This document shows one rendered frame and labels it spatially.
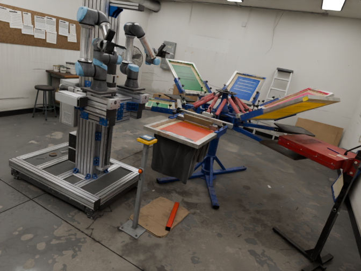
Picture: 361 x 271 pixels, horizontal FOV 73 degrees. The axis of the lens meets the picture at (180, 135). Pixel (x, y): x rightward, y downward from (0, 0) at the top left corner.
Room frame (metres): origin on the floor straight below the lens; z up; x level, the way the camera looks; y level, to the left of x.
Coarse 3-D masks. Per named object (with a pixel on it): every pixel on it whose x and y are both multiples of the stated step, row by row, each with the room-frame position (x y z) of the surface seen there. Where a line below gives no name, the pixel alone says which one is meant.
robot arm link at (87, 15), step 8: (80, 8) 2.06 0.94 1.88; (88, 8) 2.08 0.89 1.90; (80, 16) 2.03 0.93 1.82; (88, 16) 2.06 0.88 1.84; (96, 16) 2.10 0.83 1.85; (80, 24) 2.06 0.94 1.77; (88, 24) 2.06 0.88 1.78; (96, 24) 2.13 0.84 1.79; (88, 32) 2.07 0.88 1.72; (88, 40) 2.08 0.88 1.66; (80, 48) 2.08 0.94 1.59; (88, 48) 2.08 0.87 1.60; (80, 56) 2.07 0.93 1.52; (88, 56) 2.08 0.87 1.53; (80, 64) 2.05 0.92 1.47; (88, 64) 2.07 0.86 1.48; (80, 72) 2.03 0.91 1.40; (88, 72) 2.07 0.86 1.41
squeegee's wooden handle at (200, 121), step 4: (184, 116) 2.71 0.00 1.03; (188, 116) 2.69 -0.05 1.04; (192, 116) 2.67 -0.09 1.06; (188, 120) 2.68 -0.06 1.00; (192, 120) 2.66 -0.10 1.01; (196, 120) 2.64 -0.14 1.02; (200, 120) 2.62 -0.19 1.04; (204, 120) 2.61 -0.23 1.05; (208, 120) 2.61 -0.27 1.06; (200, 124) 2.62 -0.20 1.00; (204, 124) 2.60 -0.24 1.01; (208, 124) 2.58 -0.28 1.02; (212, 124) 2.58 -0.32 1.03
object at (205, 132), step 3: (192, 129) 2.52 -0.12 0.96; (195, 129) 2.54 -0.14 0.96; (198, 129) 2.56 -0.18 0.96; (201, 129) 2.59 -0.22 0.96; (204, 129) 2.61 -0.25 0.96; (201, 132) 2.47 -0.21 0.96; (204, 132) 2.48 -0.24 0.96; (207, 132) 2.51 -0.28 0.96; (210, 132) 2.53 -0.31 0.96; (198, 135) 2.34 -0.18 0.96; (201, 135) 2.36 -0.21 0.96; (204, 135) 2.37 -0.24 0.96; (189, 138) 2.20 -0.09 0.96; (195, 138) 2.24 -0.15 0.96; (198, 138) 2.25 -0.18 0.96; (195, 141) 2.14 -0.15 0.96
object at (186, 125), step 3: (177, 123) 2.64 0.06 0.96; (180, 123) 2.66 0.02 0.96; (183, 123) 2.68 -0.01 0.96; (186, 123) 2.71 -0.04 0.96; (168, 126) 2.45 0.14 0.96; (171, 126) 2.47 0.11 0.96; (174, 126) 2.49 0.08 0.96; (183, 126) 2.56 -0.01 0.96; (186, 126) 2.58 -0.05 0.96; (189, 126) 2.60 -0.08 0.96; (192, 126) 2.62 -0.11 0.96; (195, 126) 2.64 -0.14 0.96; (159, 129) 2.31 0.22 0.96; (162, 129) 2.33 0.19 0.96; (165, 129) 2.35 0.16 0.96
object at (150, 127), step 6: (162, 120) 2.51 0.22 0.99; (168, 120) 2.57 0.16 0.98; (174, 120) 2.70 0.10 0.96; (144, 126) 2.22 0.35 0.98; (150, 126) 2.26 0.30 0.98; (156, 126) 2.36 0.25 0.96; (156, 132) 2.16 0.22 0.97; (162, 132) 2.13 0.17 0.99; (174, 138) 2.08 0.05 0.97; (180, 138) 2.06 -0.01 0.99; (204, 138) 2.18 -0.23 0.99; (210, 138) 2.23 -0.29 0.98; (186, 144) 2.02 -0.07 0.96; (192, 144) 2.00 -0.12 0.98; (198, 144) 1.99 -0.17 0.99; (204, 144) 2.11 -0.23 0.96
